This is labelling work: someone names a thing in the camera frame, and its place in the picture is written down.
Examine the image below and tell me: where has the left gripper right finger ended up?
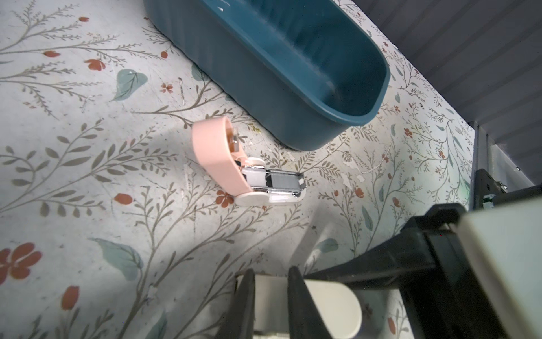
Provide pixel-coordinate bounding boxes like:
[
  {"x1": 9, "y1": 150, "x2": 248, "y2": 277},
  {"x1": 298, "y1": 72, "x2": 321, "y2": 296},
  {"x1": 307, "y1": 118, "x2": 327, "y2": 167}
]
[{"x1": 287, "y1": 266, "x2": 332, "y2": 339}]

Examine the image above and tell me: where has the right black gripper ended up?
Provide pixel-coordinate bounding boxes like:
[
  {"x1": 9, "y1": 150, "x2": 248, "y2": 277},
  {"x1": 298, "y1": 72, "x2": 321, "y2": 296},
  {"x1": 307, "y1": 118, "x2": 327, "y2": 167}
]
[{"x1": 307, "y1": 203, "x2": 507, "y2": 338}]

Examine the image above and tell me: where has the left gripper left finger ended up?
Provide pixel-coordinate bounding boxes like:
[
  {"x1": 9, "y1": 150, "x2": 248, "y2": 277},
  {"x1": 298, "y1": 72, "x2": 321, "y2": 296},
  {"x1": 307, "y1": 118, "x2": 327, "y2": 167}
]
[{"x1": 215, "y1": 268, "x2": 255, "y2": 339}]

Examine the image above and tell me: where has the beige mini stapler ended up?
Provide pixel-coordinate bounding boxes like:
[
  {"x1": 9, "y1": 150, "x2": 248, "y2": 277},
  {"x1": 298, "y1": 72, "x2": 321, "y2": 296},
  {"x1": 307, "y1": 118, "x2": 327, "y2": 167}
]
[{"x1": 254, "y1": 274, "x2": 363, "y2": 338}]

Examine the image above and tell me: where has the pink mini stapler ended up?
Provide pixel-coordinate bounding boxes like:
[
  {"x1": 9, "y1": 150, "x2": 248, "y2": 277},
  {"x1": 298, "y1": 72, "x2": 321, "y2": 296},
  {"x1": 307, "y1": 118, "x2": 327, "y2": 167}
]
[{"x1": 191, "y1": 117, "x2": 306, "y2": 206}]

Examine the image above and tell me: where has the teal plastic tray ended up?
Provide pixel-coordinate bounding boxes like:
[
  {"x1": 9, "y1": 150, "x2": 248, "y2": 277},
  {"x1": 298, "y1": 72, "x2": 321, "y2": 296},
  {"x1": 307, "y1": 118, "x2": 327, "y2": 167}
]
[{"x1": 144, "y1": 0, "x2": 390, "y2": 151}]

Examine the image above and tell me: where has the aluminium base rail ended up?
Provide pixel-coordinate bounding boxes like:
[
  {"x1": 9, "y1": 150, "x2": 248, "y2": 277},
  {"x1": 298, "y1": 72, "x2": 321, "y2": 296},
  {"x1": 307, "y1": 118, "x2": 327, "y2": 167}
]
[{"x1": 469, "y1": 121, "x2": 541, "y2": 211}]

